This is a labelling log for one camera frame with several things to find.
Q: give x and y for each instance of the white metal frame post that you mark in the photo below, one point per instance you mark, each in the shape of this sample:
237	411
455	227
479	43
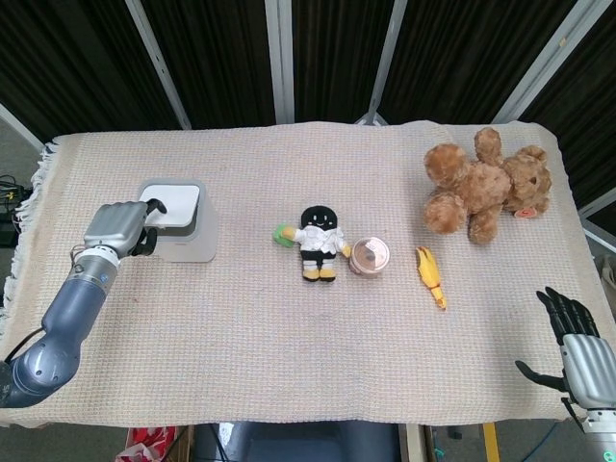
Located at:
281	58
548	53
19	125
156	62
599	209
387	58

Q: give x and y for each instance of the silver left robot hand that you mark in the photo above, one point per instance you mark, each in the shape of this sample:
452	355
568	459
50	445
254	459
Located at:
113	228

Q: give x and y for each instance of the dark pleated curtain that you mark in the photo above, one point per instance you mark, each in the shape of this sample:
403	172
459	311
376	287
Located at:
337	53

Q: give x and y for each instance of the brown teddy bear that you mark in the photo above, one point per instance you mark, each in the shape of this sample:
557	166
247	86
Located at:
481	187

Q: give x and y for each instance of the yellow rubber chicken toy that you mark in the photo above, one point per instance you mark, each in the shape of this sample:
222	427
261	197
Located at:
429	269

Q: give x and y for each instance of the clear jar of rubber bands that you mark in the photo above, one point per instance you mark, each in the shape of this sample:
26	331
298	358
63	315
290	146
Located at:
369	255

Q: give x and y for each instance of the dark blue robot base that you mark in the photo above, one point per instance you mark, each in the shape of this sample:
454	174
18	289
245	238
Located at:
298	443

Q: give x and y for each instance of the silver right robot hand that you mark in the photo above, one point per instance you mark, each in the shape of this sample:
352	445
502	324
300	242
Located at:
587	366

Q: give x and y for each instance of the black plush doll white shirt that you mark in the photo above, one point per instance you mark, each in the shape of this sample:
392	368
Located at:
320	238

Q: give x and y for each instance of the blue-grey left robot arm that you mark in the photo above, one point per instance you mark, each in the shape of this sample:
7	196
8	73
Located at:
62	317

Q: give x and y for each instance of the red and white bag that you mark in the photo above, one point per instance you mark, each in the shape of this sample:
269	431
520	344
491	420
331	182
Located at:
149	445

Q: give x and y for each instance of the white square box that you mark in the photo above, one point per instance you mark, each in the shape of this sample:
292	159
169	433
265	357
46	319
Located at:
207	226

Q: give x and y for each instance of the white square plastic lid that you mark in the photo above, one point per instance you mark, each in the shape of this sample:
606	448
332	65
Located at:
171	204

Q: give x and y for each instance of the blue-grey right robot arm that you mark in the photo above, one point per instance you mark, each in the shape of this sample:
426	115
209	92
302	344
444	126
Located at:
601	438

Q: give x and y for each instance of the beige woven tablecloth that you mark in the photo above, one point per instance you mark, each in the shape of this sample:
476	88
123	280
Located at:
298	346

